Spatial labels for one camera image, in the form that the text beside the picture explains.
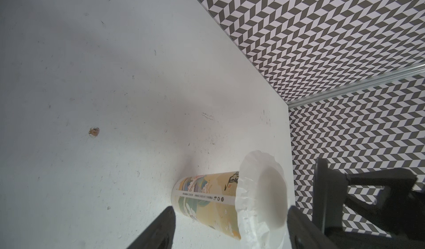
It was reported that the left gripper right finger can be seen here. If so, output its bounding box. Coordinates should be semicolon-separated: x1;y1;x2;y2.
287;206;337;249

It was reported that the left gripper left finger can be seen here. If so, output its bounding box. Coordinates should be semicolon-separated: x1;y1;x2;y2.
127;206;176;249

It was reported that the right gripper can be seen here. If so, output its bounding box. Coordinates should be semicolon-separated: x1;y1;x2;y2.
312;158;425;249

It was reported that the illustrated paper milk tea cup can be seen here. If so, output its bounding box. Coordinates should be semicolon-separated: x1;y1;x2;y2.
171;172;241;240

